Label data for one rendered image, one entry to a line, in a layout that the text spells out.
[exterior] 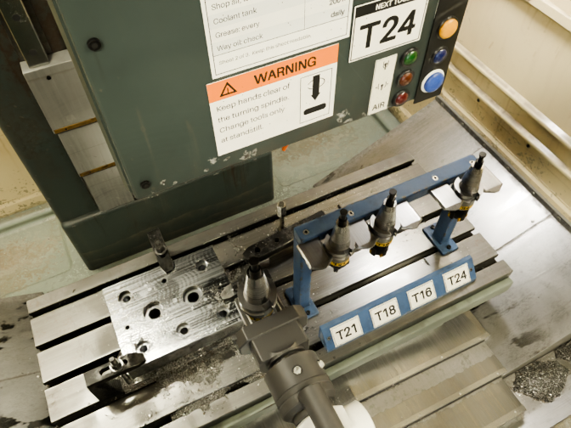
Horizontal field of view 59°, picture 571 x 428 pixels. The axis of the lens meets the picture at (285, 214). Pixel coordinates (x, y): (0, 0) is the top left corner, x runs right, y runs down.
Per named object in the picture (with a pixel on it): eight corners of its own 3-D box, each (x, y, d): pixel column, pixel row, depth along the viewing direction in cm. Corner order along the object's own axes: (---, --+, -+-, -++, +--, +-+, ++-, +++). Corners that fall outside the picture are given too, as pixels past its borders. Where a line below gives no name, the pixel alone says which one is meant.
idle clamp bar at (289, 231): (330, 234, 144) (331, 220, 138) (250, 275, 136) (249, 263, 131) (320, 222, 146) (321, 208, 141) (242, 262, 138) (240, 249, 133)
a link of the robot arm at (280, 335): (302, 293, 79) (342, 359, 72) (302, 319, 87) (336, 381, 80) (228, 326, 76) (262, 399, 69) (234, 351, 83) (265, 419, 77)
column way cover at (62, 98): (245, 163, 160) (230, 16, 119) (98, 217, 148) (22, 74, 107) (240, 153, 163) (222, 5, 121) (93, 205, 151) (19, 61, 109)
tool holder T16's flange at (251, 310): (262, 275, 84) (262, 267, 82) (284, 301, 82) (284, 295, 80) (231, 296, 82) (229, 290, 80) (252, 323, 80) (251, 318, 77)
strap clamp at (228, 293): (274, 298, 132) (273, 269, 120) (228, 319, 128) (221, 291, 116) (268, 288, 133) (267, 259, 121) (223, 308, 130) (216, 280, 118)
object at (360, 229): (381, 244, 105) (381, 242, 104) (359, 253, 103) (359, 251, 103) (364, 219, 109) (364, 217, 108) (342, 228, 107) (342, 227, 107)
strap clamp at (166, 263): (182, 286, 134) (171, 257, 122) (170, 291, 133) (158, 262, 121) (166, 249, 141) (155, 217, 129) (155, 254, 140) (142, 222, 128)
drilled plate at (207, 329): (248, 326, 123) (246, 318, 119) (132, 379, 115) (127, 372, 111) (214, 255, 135) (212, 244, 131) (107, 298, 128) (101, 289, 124)
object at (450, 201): (466, 206, 110) (467, 204, 110) (446, 215, 109) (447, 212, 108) (446, 184, 114) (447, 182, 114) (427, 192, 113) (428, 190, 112)
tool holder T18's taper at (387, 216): (386, 211, 108) (391, 190, 102) (399, 224, 106) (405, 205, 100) (370, 219, 106) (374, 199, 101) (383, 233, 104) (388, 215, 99)
